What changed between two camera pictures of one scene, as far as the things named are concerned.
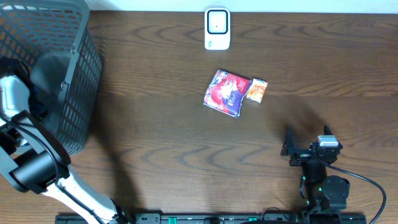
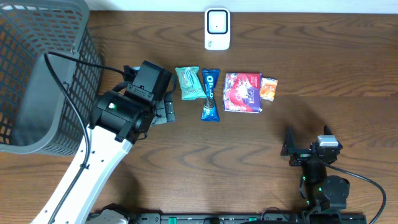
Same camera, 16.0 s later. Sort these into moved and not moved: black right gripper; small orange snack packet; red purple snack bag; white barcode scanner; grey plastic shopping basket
Moved: small orange snack packet; red purple snack bag
Not moved: grey plastic shopping basket; white barcode scanner; black right gripper
